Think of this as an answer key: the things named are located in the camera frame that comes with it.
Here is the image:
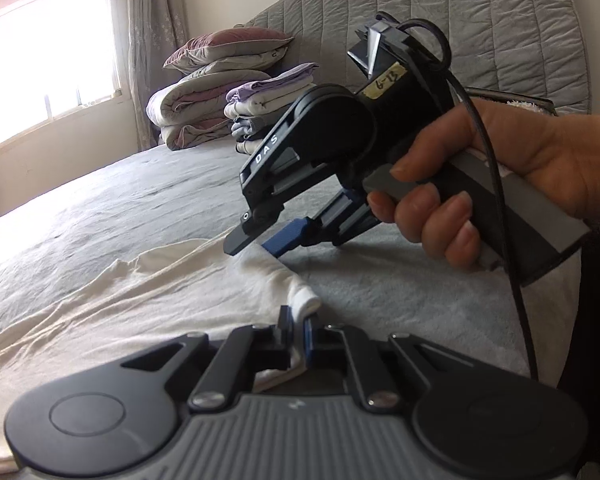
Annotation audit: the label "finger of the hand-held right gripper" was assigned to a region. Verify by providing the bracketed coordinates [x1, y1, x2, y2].
[223, 187, 287, 256]
[261, 217, 326, 261]

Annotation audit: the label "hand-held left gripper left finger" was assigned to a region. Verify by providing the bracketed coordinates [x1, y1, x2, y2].
[120, 305, 296, 411]

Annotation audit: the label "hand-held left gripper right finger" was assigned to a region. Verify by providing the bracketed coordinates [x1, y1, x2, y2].
[302, 312, 476, 411]

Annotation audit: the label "white pants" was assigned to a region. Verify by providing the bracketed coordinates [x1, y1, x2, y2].
[0, 236, 323, 480]

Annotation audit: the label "person's right hand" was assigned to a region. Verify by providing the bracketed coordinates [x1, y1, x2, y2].
[367, 97, 600, 272]

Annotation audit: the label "folded purple garment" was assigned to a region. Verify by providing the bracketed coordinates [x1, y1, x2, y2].
[225, 62, 321, 106]

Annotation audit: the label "folded white garment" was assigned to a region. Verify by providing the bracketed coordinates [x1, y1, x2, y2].
[223, 85, 313, 117]

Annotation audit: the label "folded grey sweater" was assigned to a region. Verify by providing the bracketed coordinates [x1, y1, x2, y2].
[230, 112, 281, 142]

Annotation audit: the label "maroon grey pillow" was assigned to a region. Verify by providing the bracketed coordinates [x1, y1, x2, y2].
[162, 27, 295, 73]

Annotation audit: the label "grey pink folded quilt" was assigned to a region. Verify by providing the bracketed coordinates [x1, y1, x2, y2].
[146, 76, 273, 152]

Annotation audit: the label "grey quilted headboard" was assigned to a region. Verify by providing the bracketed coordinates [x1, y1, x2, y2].
[242, 0, 596, 121]

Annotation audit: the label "grey patterned curtain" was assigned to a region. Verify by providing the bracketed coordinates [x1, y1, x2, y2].
[127, 0, 188, 151]

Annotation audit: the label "window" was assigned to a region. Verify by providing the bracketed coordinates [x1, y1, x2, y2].
[0, 0, 123, 156]

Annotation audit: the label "person's dark clothing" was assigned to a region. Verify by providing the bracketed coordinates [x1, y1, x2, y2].
[555, 217, 600, 480]

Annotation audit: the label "black cable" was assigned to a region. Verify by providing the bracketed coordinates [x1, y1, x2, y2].
[400, 17, 540, 381]

